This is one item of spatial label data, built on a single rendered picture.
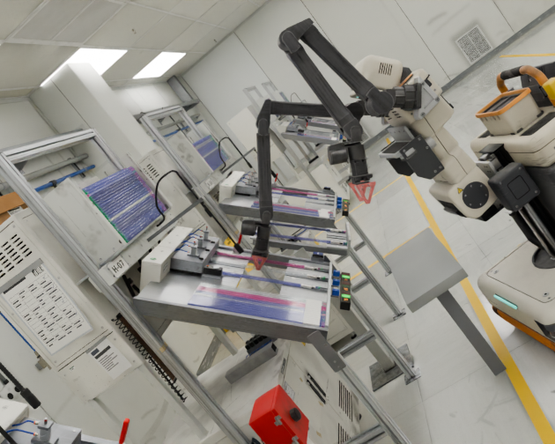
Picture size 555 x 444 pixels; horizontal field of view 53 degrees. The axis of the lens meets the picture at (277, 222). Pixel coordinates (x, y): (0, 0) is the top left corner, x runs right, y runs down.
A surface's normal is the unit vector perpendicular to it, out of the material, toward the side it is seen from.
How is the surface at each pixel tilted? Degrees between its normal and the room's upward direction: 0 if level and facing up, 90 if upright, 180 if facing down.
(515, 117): 92
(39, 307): 90
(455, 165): 90
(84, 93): 90
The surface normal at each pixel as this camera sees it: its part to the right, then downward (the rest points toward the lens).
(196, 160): -0.11, 0.27
